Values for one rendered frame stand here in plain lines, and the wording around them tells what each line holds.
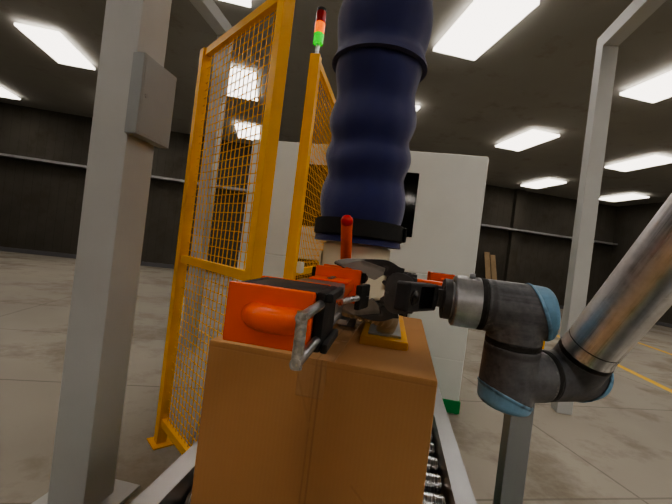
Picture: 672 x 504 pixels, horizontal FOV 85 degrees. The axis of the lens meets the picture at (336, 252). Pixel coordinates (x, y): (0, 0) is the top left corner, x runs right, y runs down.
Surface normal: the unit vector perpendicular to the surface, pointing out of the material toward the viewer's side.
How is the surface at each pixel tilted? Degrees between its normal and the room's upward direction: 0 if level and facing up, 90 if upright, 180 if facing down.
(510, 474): 90
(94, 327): 90
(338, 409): 90
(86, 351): 90
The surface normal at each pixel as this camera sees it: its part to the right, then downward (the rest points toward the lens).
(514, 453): -0.16, -0.01
